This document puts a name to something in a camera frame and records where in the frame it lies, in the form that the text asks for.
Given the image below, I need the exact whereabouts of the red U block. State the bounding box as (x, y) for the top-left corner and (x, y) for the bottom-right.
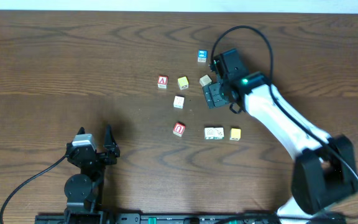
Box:
(173, 123), (186, 137)

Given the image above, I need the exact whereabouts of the yellow block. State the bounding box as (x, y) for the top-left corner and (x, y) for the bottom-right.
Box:
(214, 127), (224, 139)
(229, 128), (241, 141)
(177, 77), (189, 90)

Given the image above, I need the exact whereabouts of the blue letter block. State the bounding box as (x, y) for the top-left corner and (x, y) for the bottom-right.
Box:
(197, 50), (208, 63)

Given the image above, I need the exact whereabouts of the white green block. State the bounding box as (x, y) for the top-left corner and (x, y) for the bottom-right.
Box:
(200, 75), (213, 87)

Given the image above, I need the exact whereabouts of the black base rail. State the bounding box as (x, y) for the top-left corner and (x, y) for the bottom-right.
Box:
(34, 213), (346, 224)

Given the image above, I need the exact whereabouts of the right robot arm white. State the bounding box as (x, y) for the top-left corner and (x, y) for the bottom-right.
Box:
(200, 70), (358, 223)

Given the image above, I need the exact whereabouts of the red A block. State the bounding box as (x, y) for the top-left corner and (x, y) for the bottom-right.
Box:
(157, 76), (168, 89)

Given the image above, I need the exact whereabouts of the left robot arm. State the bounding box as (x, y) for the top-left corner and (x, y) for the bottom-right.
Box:
(63, 125), (120, 223)

